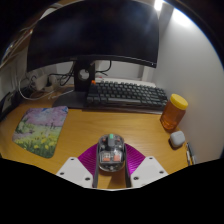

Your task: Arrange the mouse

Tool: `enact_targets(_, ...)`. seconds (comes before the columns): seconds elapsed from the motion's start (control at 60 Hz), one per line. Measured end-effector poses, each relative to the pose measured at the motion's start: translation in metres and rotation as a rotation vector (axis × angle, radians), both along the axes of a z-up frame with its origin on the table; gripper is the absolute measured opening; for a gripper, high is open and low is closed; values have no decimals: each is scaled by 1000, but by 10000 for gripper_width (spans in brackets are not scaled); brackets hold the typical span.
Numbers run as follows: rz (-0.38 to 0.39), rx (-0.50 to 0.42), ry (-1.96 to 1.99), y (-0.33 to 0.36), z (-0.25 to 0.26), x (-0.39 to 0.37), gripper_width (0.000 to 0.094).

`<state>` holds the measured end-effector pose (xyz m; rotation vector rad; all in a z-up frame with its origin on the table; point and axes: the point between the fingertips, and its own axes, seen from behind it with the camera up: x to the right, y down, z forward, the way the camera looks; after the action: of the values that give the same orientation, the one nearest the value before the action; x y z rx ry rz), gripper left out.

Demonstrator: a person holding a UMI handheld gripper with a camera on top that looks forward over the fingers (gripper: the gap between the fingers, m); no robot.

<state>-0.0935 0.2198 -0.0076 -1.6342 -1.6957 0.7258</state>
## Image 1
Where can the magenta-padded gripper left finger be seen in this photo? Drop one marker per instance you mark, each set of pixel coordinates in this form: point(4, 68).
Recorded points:
point(71, 170)

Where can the black desk stand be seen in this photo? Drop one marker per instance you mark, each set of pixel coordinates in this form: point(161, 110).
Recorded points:
point(6, 106)

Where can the flower meadow print mouse pad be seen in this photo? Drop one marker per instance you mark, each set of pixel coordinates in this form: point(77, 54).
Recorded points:
point(40, 130)

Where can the white earbuds case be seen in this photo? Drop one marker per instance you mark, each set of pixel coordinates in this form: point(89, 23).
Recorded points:
point(177, 139)

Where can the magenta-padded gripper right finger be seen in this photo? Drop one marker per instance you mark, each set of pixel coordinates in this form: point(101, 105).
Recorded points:
point(150, 170)

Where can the orange jar with yellow lid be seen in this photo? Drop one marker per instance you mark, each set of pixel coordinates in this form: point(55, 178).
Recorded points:
point(172, 115)

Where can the black curved monitor with stand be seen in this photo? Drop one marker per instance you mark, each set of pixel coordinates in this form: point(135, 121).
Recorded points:
point(93, 30)

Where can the white power strip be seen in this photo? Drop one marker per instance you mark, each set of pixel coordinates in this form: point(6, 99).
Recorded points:
point(49, 87)

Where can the wooden wall shelf with items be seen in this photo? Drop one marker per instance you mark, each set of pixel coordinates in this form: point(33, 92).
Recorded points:
point(13, 48)

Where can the dark grey mechanical keyboard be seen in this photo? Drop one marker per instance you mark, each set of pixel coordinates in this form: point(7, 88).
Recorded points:
point(128, 95)

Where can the white light bar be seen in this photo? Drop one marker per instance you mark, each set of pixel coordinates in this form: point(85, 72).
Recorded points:
point(158, 5)

